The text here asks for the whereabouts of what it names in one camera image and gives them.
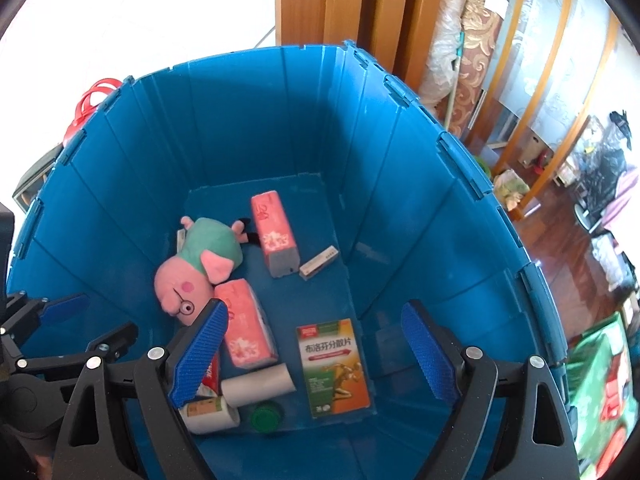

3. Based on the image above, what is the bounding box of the pile of dark clothes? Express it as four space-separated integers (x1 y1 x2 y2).
575 110 640 231

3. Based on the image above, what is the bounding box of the clear plastic bag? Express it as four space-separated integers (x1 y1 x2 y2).
494 169 531 211

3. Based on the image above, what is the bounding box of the white paper roll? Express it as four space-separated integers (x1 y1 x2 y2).
221 362 296 407

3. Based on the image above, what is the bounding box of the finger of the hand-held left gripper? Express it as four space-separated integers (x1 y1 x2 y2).
14 322 139 377
0 292 91 343

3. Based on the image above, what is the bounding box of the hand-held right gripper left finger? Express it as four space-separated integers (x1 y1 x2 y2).
52 299 229 480

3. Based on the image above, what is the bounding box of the green bottle cap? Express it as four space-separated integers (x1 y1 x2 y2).
249 402 286 433

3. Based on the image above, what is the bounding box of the plastic wrapped rolled carpet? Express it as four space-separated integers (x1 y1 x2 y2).
419 0 471 111

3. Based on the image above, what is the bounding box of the red white toothpaste tube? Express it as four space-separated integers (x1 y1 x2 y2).
200 347 223 401

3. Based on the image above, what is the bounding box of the small white brown box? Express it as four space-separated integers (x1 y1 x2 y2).
299 245 341 280

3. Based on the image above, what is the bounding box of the white labelled cylinder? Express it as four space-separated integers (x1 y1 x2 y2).
179 395 242 436

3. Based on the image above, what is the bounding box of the pink pig plush toy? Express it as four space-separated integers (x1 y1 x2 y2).
154 216 261 326

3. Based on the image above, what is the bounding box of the patterned rolled carpet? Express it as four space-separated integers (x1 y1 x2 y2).
447 0 508 128

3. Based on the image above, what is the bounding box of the red plastic bag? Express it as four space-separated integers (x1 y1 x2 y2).
64 78 121 146

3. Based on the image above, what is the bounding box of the wooden frame post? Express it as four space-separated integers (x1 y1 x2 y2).
275 0 451 93

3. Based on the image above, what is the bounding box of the blue plastic storage bin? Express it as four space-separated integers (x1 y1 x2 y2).
5 40 576 480

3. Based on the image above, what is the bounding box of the pink floral tissue pack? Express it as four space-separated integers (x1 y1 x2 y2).
215 280 280 371
250 191 301 278

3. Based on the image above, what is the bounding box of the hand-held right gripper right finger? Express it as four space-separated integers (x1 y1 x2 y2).
401 300 581 480

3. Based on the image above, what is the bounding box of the dark grey device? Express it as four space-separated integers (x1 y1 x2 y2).
12 147 63 211

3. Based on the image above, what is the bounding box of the green orange medicine box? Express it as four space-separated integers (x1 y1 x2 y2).
296 318 372 420

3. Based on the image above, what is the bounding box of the white plastic bag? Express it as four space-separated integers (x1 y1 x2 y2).
592 234 635 292

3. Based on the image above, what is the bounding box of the wooden framed glass partition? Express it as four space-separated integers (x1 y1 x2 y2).
465 0 626 173

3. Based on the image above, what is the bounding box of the green red printed bag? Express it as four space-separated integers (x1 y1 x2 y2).
567 312 640 466

